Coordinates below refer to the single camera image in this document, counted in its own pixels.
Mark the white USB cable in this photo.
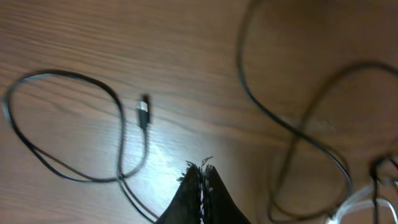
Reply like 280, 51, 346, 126
325, 183, 398, 224

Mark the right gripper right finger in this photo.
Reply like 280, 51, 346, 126
203, 165, 251, 224

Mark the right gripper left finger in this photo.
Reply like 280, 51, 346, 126
155, 165, 201, 224

